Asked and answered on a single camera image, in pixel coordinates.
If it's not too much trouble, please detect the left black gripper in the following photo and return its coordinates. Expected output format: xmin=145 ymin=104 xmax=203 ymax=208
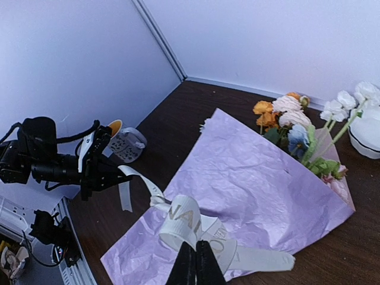
xmin=1 ymin=117 xmax=132 ymax=201

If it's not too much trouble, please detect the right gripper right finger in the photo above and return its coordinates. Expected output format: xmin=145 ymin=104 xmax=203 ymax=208
xmin=196 ymin=240 xmax=226 ymax=285

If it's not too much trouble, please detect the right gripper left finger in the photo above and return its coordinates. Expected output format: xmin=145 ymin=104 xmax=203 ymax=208
xmin=166 ymin=242 xmax=196 ymax=285

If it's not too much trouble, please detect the beige ribbon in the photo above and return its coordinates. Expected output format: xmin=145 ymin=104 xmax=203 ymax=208
xmin=118 ymin=165 xmax=295 ymax=274

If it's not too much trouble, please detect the purple pink wrapping paper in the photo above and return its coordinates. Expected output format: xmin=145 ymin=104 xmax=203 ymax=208
xmin=101 ymin=109 xmax=354 ymax=284

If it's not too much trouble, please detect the blue fake flower stem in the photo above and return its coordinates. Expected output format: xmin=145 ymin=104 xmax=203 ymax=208
xmin=287 ymin=125 xmax=309 ymax=159

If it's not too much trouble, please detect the patterned mug yellow inside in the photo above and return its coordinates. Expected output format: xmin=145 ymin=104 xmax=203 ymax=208
xmin=108 ymin=119 xmax=147 ymax=163

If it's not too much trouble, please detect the scalloped white bowl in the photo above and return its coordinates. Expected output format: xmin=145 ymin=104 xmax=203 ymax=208
xmin=349 ymin=106 xmax=380 ymax=160

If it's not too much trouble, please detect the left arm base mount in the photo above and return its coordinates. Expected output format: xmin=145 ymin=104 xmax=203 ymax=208
xmin=29 ymin=210 xmax=71 ymax=268

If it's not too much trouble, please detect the front aluminium rail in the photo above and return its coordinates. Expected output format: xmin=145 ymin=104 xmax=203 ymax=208
xmin=53 ymin=197 xmax=97 ymax=285

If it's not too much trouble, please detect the left aluminium frame post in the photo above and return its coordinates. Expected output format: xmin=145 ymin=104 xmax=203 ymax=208
xmin=131 ymin=0 xmax=188 ymax=82

